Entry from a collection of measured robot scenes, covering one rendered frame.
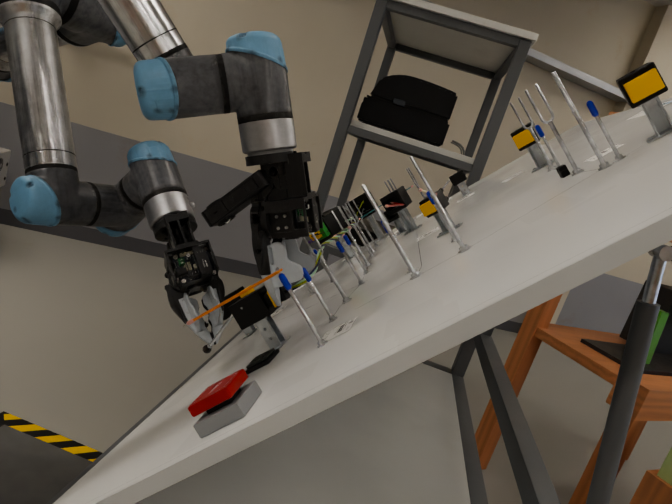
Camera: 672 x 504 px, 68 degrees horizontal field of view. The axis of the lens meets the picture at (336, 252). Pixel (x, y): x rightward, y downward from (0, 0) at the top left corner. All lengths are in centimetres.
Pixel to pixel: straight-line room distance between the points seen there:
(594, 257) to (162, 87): 51
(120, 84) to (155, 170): 343
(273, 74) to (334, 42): 377
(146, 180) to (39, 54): 25
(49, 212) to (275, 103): 40
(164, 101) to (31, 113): 31
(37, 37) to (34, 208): 28
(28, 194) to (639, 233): 78
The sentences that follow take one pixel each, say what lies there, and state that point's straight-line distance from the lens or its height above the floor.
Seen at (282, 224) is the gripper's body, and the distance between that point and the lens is 68.
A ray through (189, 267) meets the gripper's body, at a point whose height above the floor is 113.
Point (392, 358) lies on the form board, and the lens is 43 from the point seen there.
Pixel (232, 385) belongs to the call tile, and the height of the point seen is 112.
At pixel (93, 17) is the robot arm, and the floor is 145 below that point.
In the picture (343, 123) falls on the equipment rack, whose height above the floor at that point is 144.
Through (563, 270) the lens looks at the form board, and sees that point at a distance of 42.
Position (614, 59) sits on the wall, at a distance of 585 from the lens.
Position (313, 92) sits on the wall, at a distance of 438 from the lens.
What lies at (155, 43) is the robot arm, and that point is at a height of 143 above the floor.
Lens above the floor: 138
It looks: 12 degrees down
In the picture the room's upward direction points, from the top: 18 degrees clockwise
